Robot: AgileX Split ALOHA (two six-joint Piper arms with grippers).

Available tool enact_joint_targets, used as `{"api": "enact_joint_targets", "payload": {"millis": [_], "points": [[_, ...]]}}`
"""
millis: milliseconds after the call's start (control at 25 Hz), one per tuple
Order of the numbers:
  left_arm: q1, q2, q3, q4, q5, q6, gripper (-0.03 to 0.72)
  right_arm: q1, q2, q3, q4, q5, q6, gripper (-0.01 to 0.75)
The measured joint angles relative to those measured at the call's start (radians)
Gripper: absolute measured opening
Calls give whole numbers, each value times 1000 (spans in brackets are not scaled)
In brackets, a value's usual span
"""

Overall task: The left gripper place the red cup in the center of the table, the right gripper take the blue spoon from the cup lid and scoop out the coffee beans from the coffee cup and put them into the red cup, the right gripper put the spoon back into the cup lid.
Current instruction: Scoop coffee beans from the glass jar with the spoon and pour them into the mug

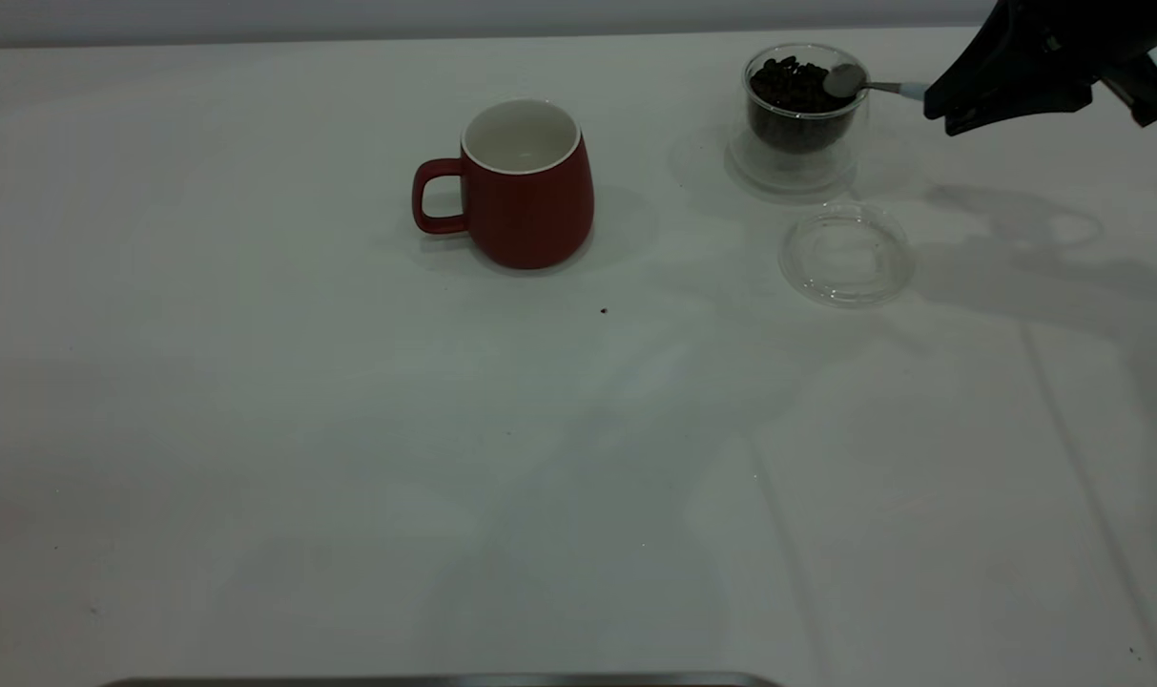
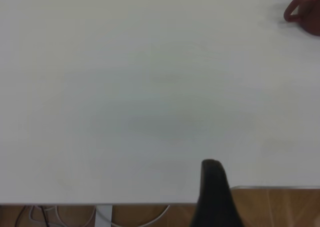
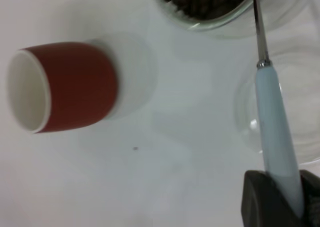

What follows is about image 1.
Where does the red ceramic mug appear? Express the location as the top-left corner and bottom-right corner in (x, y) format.
(411, 99), (595, 270)

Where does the metal spoon light-blue handle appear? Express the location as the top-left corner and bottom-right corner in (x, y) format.
(823, 64), (932, 102)

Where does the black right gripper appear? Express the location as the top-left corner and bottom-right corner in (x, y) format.
(924, 0), (1157, 136)

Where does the dark coffee beans pile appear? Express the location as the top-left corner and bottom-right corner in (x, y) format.
(749, 56), (858, 154)

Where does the double-walled glass cup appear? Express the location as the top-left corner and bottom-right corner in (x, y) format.
(728, 43), (872, 195)

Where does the clear glass saucer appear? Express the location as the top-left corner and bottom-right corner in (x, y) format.
(778, 202), (916, 308)

